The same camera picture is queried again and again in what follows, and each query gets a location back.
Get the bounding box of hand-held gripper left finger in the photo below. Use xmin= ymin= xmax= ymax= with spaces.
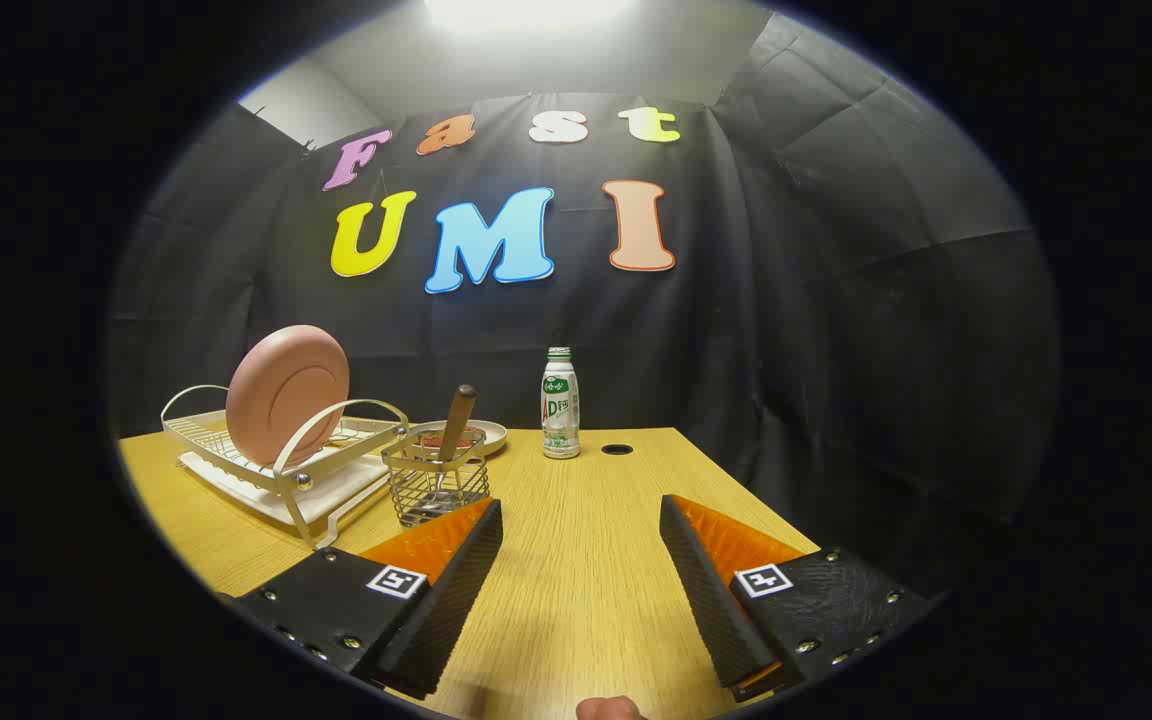
xmin=236 ymin=498 xmax=504 ymax=701

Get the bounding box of white drip tray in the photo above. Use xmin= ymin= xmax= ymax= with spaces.
xmin=179 ymin=450 xmax=392 ymax=528

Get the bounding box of metal wire basket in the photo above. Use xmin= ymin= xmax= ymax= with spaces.
xmin=381 ymin=430 xmax=492 ymax=528

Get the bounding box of wooden handle metal spoon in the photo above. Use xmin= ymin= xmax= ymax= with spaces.
xmin=406 ymin=385 xmax=478 ymax=523

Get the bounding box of white drink bottle green label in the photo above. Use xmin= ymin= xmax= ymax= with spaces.
xmin=540 ymin=347 xmax=582 ymax=460

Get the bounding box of black backdrop cloth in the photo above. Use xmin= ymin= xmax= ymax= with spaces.
xmin=106 ymin=10 xmax=1062 ymax=601

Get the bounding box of white wire dish rack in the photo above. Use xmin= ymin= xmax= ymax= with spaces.
xmin=160 ymin=384 xmax=411 ymax=551

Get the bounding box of beige round plate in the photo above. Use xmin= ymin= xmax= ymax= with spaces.
xmin=406 ymin=420 xmax=509 ymax=459

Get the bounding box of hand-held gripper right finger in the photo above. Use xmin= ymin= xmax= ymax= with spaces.
xmin=659 ymin=494 xmax=937 ymax=703

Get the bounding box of pink plate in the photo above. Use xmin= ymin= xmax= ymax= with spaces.
xmin=226 ymin=325 xmax=351 ymax=468

